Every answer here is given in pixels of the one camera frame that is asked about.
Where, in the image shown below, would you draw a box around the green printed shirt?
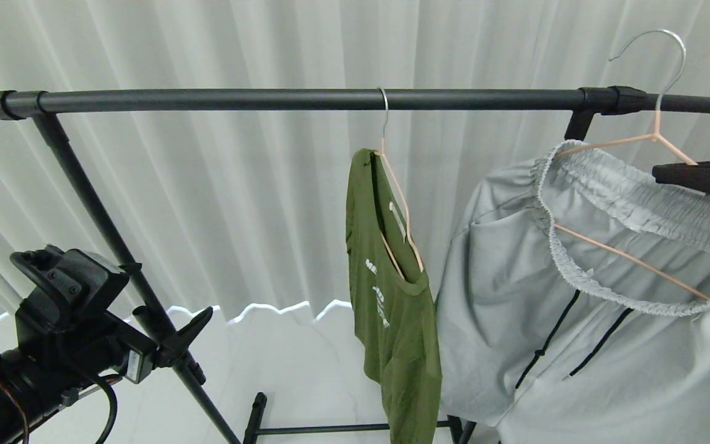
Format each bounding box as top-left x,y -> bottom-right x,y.
346,148 -> 443,444

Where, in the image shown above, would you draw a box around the black clothes rack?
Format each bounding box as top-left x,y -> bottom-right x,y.
0,85 -> 710,444

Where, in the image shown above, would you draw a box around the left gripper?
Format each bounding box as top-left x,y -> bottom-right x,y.
0,306 -> 214,405

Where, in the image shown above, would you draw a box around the pale grey shorts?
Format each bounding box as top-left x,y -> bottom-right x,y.
435,139 -> 710,444

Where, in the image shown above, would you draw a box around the white curtain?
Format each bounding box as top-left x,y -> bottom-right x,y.
0,0 -> 710,324

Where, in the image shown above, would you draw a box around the pink clothes hanger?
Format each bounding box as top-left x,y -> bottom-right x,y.
373,86 -> 425,282
551,29 -> 710,304

